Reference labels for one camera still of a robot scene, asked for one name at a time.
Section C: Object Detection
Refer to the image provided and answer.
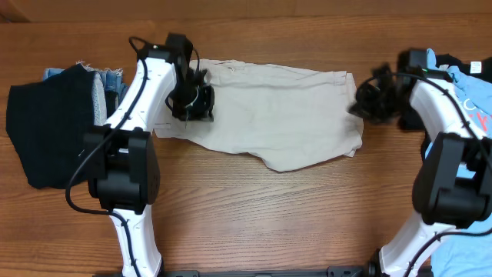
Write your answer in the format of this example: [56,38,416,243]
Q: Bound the light blue t-shirt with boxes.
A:
[422,48,492,277]

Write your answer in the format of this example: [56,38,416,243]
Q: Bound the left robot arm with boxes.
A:
[76,33,214,276]

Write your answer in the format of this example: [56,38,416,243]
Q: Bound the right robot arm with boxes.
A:
[344,48,491,276]

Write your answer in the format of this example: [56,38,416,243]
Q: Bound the blue denim shorts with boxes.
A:
[42,60,129,116]

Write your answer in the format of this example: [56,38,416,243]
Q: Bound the beige khaki shorts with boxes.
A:
[155,59,364,172]

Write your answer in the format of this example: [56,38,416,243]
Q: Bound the black garment right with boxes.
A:
[399,53,492,132]

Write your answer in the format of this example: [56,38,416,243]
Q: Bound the black folded garment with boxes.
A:
[6,65,107,189]

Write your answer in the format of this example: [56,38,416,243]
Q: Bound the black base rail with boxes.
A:
[161,266,364,277]

